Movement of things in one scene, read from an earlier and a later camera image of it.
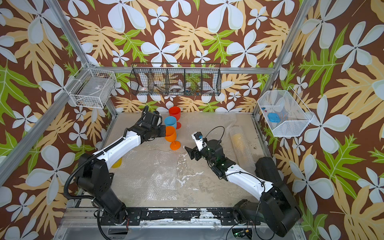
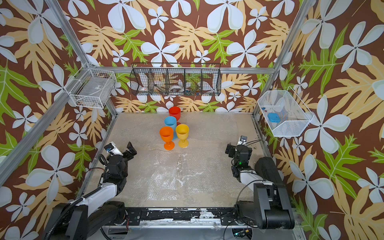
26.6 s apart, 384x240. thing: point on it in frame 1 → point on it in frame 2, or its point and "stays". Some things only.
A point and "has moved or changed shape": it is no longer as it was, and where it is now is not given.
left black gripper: x=163 y=129 → x=131 y=150
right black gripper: x=193 y=152 → x=233 y=149
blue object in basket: x=274 y=117 stays
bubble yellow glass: x=243 y=153 → x=208 y=169
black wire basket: x=176 y=79 stays
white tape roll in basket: x=176 y=86 stays
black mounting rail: x=227 y=216 stays
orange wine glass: x=170 y=136 has moved or changed shape
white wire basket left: x=91 y=88 stays
